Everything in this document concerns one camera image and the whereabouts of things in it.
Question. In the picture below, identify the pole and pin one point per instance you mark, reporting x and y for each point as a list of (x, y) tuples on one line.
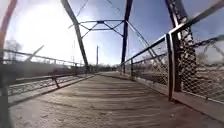
[(97, 55)]

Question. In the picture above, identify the rusty steel bridge truss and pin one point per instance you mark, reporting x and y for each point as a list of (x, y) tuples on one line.
[(125, 33)]

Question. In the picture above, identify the wooden plank bridge deck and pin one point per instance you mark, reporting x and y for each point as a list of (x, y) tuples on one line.
[(106, 103)]

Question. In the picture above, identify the metal mesh bridge railing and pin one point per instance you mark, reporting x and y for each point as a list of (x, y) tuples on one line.
[(170, 66), (33, 68)]

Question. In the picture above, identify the bare tree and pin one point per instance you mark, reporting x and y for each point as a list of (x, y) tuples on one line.
[(13, 46)]

